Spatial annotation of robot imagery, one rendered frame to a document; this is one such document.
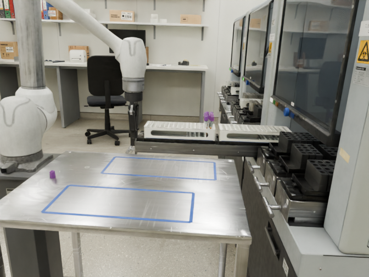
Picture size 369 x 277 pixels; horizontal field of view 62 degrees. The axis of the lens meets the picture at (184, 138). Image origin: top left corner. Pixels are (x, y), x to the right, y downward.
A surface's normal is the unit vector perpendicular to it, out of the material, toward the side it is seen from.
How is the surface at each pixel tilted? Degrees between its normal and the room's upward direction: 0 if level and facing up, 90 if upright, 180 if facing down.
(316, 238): 0
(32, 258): 90
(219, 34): 90
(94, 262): 0
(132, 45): 77
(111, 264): 0
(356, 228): 90
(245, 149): 90
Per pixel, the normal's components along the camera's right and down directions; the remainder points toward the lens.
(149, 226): 0.03, -0.96
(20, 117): 0.51, 0.02
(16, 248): -0.04, 0.29
